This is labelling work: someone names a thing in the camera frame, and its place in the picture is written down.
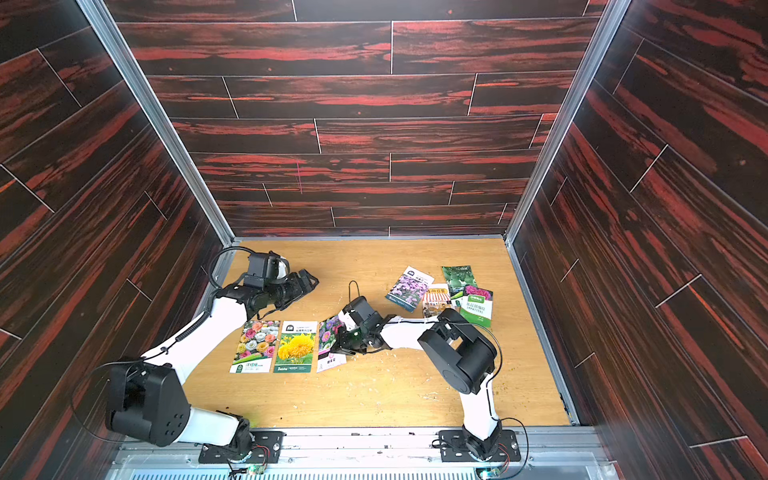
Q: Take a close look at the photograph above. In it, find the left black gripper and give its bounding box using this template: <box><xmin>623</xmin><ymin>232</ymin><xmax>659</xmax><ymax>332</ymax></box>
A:
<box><xmin>264</xmin><ymin>268</ymin><xmax>320</xmax><ymax>309</ymax></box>

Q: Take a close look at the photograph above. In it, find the pink aster seed packet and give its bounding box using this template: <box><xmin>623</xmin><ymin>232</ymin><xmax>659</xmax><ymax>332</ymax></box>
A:
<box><xmin>317</xmin><ymin>316</ymin><xmax>346</xmax><ymax>373</ymax></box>

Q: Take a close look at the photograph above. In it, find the purple flower seed packet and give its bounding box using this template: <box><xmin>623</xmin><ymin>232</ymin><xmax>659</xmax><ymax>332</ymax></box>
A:
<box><xmin>385</xmin><ymin>266</ymin><xmax>434</xmax><ymax>312</ymax></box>

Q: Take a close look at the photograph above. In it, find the yellow marigold seed packet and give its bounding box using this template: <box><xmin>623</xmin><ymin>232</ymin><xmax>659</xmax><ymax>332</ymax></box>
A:
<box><xmin>273</xmin><ymin>321</ymin><xmax>317</xmax><ymax>373</ymax></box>

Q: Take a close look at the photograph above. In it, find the multicolour flower seed packet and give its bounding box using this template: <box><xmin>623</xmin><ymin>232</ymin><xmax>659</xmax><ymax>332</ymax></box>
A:
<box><xmin>230</xmin><ymin>320</ymin><xmax>280</xmax><ymax>374</ymax></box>

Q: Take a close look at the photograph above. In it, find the pink striped shop seed packet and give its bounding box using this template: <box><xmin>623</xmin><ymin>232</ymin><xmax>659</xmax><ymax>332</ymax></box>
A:
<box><xmin>422</xmin><ymin>284</ymin><xmax>461</xmax><ymax>318</ymax></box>

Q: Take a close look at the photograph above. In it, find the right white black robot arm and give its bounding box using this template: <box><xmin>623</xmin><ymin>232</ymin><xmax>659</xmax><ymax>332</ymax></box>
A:
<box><xmin>331</xmin><ymin>296</ymin><xmax>502</xmax><ymax>460</ymax></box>

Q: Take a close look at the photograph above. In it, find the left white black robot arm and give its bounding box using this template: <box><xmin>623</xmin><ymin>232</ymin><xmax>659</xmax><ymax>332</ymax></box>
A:
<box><xmin>105</xmin><ymin>270</ymin><xmax>319</xmax><ymax>459</ymax></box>

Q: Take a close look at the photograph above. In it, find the dark green leaf seed packet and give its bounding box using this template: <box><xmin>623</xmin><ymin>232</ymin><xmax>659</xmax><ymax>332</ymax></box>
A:
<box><xmin>441</xmin><ymin>265</ymin><xmax>477</xmax><ymax>296</ymax></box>

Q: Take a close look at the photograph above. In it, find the green magenta seed packet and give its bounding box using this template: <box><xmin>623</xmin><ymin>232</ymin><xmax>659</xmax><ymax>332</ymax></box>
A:
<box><xmin>455</xmin><ymin>285</ymin><xmax>493</xmax><ymax>328</ymax></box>

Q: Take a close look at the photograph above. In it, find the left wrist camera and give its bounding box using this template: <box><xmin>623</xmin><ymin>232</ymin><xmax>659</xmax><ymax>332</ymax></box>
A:
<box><xmin>244</xmin><ymin>251</ymin><xmax>290</xmax><ymax>288</ymax></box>

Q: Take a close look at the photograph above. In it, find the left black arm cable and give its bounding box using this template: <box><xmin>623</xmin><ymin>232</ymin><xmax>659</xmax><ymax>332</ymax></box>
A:
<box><xmin>206</xmin><ymin>245</ymin><xmax>256</xmax><ymax>289</ymax></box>

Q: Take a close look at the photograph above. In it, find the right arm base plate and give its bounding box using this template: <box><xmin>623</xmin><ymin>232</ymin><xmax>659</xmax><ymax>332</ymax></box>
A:
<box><xmin>431</xmin><ymin>428</ymin><xmax>522</xmax><ymax>463</ymax></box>

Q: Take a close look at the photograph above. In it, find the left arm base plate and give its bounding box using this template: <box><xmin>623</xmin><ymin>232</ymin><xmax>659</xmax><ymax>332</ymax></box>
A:
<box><xmin>198</xmin><ymin>429</ymin><xmax>285</xmax><ymax>466</ymax></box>

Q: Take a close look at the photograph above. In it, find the front aluminium rail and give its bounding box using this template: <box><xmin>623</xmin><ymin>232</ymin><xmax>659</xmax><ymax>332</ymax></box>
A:
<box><xmin>106</xmin><ymin>423</ymin><xmax>620</xmax><ymax>479</ymax></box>

